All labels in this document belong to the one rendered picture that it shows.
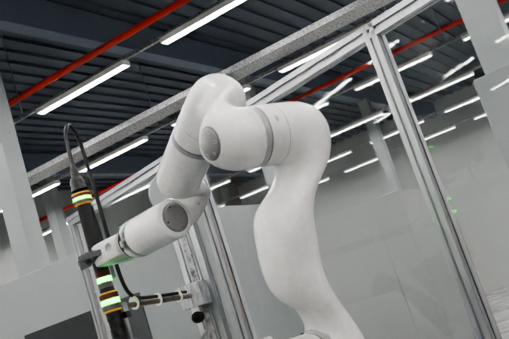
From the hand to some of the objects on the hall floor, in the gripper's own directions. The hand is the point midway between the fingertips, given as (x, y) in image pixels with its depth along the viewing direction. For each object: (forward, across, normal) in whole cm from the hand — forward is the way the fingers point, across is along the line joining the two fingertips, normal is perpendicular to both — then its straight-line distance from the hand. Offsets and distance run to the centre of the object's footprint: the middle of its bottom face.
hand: (98, 259), depth 175 cm
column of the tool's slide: (+42, -59, +165) cm, 180 cm away
